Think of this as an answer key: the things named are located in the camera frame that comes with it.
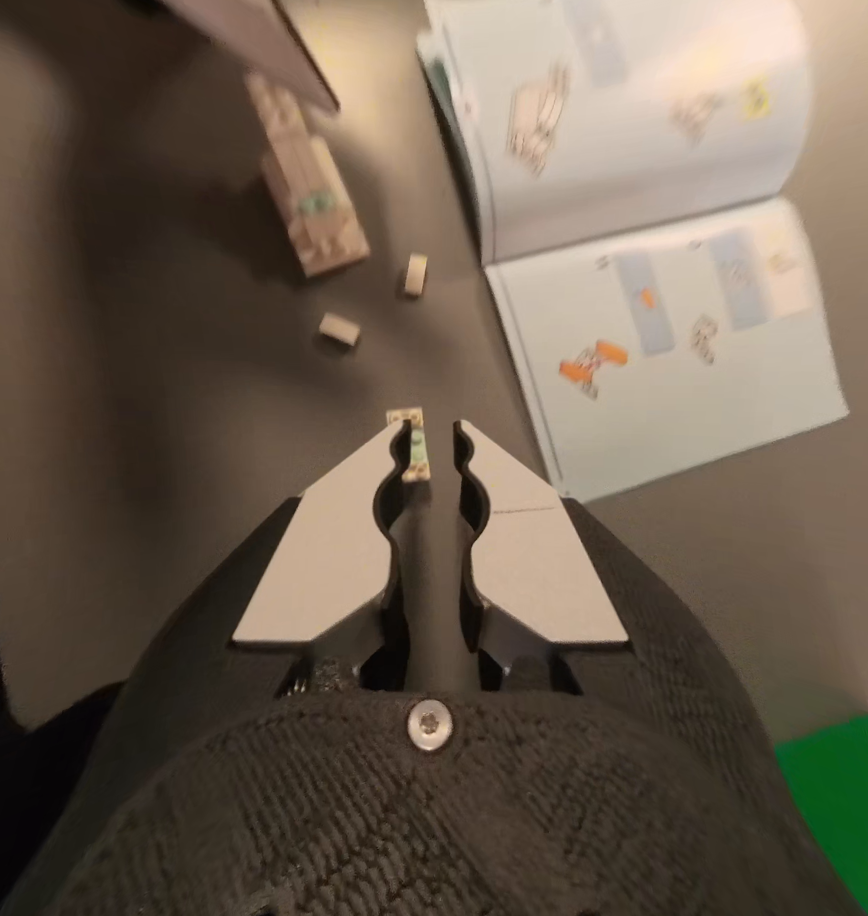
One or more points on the open pale instruction booklet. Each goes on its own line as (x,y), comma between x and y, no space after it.
(655,250)

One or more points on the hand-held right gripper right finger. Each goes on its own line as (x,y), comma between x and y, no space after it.
(541,565)

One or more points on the person's dark clothing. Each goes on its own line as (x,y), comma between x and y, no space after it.
(18,701)

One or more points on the small white lego brick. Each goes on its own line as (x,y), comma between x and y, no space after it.
(416,275)
(339,333)

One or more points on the small white green lego piece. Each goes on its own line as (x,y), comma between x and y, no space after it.
(416,447)

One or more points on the white lego build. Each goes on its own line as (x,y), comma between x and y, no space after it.
(308,186)

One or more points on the green plastic bin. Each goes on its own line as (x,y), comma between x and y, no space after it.
(842,808)

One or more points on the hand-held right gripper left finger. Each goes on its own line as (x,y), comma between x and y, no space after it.
(319,565)

